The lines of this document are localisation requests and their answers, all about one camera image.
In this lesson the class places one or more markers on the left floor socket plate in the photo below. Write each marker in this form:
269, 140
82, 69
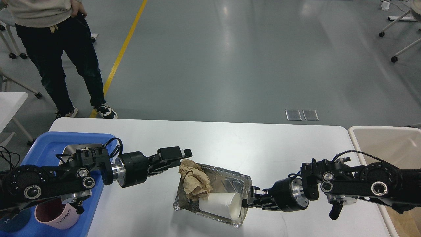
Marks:
293, 114

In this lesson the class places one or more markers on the floor socket plate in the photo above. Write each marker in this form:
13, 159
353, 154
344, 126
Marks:
293, 114
310, 115

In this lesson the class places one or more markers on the steel rectangular tray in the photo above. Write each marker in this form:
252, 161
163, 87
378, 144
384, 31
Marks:
71, 149

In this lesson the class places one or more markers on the pink mug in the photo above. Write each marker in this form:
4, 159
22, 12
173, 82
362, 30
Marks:
56, 214

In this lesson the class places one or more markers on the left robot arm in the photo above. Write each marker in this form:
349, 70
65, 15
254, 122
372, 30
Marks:
29, 185

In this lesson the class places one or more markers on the white plastic bin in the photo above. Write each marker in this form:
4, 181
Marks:
400, 146

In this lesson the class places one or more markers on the white side table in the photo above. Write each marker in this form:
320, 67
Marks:
10, 103

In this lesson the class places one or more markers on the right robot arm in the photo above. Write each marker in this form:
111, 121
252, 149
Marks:
380, 183

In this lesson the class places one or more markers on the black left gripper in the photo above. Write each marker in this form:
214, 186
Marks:
134, 168

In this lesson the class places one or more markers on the person in grey sweater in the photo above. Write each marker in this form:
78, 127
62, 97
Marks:
49, 28

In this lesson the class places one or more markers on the brown paper in bin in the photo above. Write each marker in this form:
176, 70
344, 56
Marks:
407, 224

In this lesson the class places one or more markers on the dark blue mug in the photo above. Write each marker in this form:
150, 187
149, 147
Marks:
9, 225

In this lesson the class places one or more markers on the white paper cup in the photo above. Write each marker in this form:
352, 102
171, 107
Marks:
227, 205

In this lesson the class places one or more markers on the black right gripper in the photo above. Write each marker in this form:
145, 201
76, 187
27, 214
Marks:
285, 195

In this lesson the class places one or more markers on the aluminium foil tray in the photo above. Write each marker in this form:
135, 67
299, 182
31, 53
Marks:
222, 181

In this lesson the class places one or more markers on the brown paper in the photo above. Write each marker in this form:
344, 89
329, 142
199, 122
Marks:
407, 224
196, 183

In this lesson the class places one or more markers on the grey chair on castors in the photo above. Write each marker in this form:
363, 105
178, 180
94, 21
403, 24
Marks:
7, 21

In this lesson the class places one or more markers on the blue plastic tray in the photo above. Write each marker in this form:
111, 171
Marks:
42, 153

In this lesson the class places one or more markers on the right floor socket plate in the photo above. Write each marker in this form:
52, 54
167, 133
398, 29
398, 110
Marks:
310, 115

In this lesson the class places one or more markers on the white chair leg left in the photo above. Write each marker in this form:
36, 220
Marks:
6, 82

